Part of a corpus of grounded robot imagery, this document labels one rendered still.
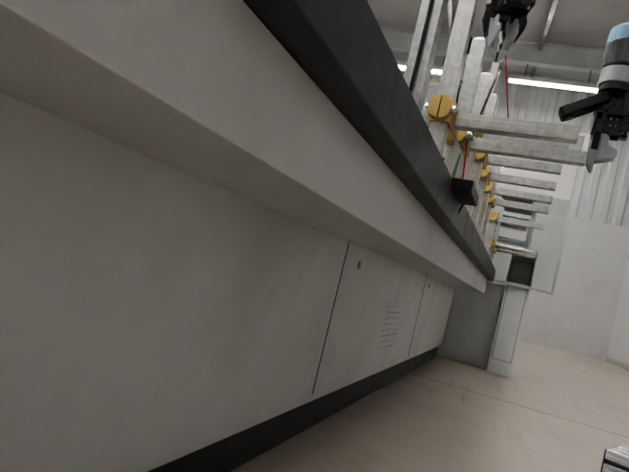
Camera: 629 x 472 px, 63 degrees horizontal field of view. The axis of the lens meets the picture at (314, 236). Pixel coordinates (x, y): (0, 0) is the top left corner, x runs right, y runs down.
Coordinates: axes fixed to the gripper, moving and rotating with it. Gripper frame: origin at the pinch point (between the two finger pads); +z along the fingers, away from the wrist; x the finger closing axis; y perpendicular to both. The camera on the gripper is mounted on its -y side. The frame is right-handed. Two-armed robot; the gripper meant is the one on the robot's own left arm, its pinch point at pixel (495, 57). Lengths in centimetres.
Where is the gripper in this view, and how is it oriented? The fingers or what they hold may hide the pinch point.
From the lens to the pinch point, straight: 120.6
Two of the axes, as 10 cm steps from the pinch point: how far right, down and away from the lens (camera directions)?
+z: -2.4, 9.7, -0.5
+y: -0.1, -0.5, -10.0
